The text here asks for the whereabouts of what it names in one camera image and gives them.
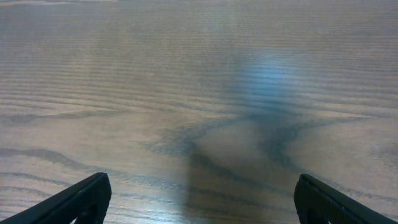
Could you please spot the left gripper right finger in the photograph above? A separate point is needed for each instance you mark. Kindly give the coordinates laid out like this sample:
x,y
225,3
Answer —
x,y
318,203

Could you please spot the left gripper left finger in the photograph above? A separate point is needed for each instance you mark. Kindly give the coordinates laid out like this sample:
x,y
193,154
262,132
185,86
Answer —
x,y
85,202

